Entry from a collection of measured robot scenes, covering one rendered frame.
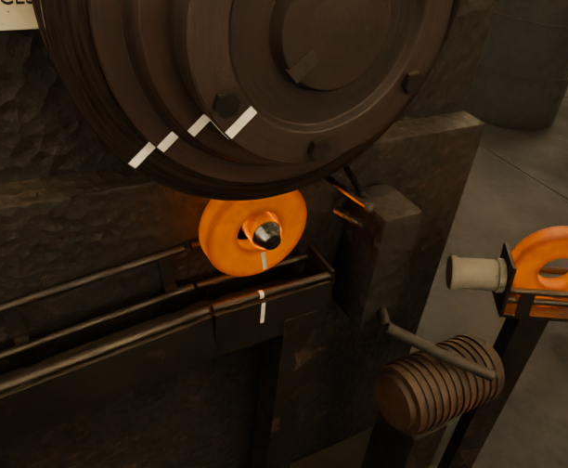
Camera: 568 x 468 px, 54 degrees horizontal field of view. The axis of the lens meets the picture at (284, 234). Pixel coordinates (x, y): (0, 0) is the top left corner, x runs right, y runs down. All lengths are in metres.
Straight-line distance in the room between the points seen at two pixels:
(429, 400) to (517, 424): 0.76
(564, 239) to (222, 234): 0.55
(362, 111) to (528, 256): 0.48
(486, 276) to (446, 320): 0.95
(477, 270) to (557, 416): 0.89
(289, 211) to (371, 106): 0.23
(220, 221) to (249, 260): 0.09
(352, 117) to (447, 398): 0.58
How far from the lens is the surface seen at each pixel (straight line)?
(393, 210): 0.87
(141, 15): 0.51
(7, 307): 0.79
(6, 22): 0.67
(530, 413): 1.77
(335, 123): 0.58
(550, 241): 0.98
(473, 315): 1.99
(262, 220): 0.72
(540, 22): 3.28
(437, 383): 1.00
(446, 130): 0.99
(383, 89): 0.60
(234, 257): 0.76
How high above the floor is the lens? 1.25
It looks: 36 degrees down
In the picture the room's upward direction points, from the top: 7 degrees clockwise
